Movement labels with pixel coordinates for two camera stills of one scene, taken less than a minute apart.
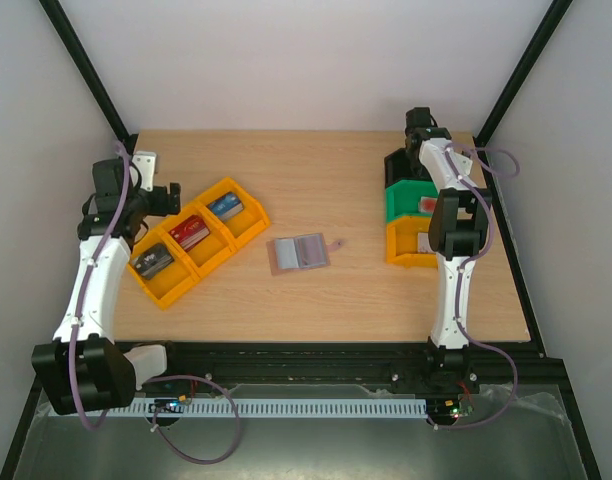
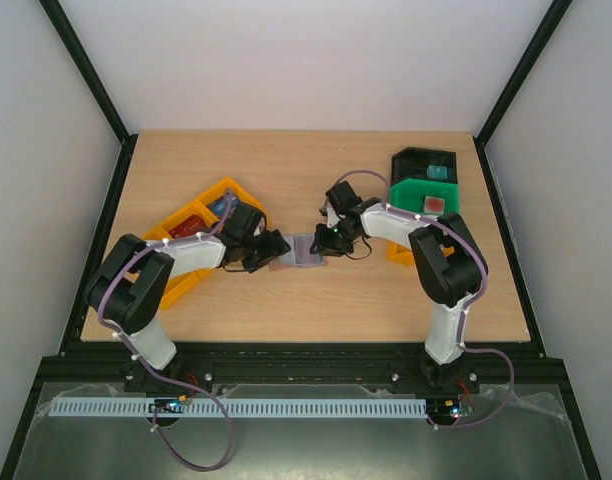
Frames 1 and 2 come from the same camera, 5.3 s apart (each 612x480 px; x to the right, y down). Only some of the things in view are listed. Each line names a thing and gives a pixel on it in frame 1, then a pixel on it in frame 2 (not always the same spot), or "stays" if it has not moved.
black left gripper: x=162 y=208 → x=276 y=247
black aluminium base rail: x=503 y=365 stays
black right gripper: x=398 y=163 → x=328 y=240
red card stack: x=190 y=232 stays
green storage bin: x=402 y=198 stays
